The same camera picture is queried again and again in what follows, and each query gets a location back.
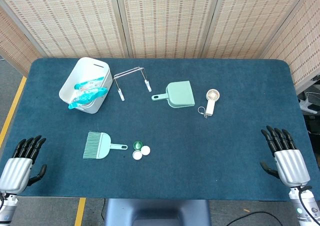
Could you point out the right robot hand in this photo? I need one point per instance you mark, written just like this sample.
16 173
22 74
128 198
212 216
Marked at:
291 166

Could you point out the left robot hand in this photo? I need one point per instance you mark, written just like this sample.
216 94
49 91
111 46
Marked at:
16 169

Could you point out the light teal plastic scrub brush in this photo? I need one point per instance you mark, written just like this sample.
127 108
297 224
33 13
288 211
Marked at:
98 146

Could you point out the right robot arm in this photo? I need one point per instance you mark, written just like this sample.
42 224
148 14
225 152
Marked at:
303 206

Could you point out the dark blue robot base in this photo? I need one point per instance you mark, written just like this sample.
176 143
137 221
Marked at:
157 213

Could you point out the white bottle cap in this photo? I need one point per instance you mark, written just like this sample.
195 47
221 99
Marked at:
137 155
145 150

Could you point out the green bottle cap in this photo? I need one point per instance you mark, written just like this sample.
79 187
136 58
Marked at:
137 145

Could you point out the white handheld fan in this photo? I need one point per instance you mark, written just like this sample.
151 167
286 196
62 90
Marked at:
211 102

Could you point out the teal wrapped snack pack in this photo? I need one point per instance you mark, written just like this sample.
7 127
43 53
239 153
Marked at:
86 84
88 96

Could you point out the white plastic storage box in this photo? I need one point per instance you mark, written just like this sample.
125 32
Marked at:
86 83

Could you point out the mint green dustpan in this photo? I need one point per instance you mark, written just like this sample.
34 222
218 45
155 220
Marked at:
178 94

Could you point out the dark blue table mat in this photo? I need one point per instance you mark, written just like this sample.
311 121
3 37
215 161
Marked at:
160 126

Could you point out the woven folding screen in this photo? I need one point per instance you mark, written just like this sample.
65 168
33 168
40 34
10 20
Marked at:
160 21

